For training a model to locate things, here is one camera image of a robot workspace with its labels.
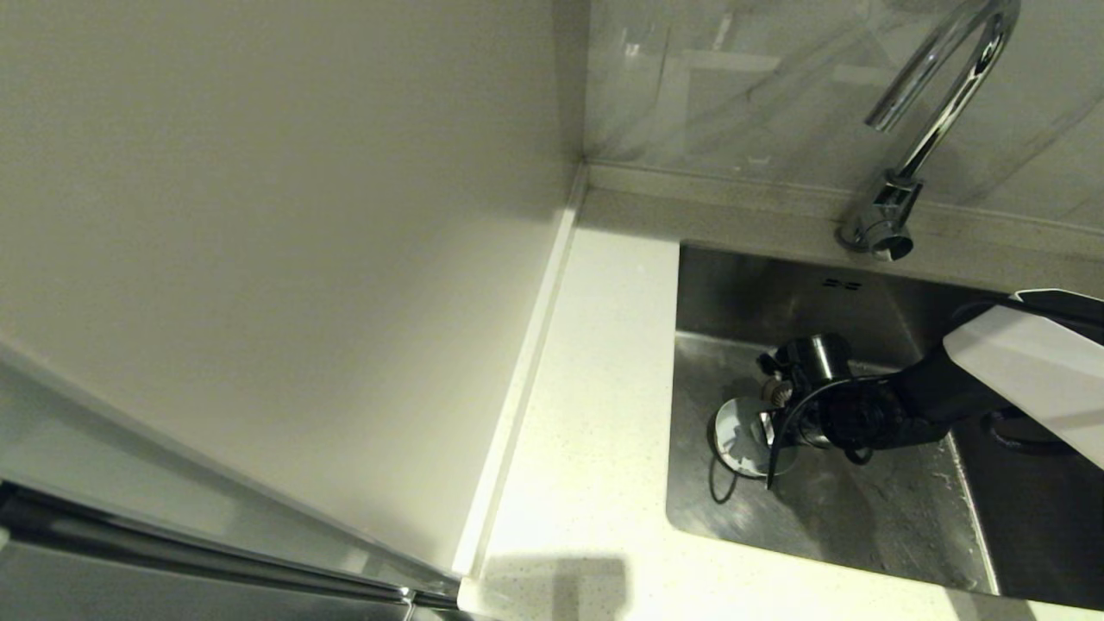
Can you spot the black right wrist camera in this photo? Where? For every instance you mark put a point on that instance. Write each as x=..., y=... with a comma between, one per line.
x=815, y=358

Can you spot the chrome gooseneck faucet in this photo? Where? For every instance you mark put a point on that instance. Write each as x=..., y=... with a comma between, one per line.
x=897, y=203

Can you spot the white counter edge strip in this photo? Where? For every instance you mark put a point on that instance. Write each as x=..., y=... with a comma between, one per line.
x=528, y=362

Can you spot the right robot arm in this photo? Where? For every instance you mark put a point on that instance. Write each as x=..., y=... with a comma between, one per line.
x=1018, y=371

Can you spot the stainless steel sink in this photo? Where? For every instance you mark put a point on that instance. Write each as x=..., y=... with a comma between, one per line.
x=862, y=517

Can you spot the pale blue bowl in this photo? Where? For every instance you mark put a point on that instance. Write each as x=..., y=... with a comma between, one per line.
x=737, y=440

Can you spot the metal sink drain strainer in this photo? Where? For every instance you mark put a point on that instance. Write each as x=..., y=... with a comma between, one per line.
x=776, y=392

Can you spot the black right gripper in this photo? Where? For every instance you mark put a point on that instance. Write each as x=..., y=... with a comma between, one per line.
x=854, y=418

